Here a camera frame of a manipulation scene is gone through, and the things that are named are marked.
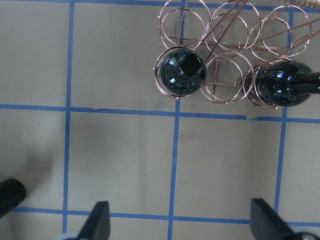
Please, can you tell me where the copper wire wine basket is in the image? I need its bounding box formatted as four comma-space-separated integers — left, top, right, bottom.
153, 0, 320, 109

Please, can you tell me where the dark wine bottle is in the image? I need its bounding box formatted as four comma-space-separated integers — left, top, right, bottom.
160, 47, 207, 97
0, 178, 26, 218

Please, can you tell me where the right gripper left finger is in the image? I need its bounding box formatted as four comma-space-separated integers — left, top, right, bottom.
77, 201, 111, 240

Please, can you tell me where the dark wine bottle in basket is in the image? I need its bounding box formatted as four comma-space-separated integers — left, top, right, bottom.
160, 47, 207, 97

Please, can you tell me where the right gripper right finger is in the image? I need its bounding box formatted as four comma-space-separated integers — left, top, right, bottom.
250, 198, 297, 240

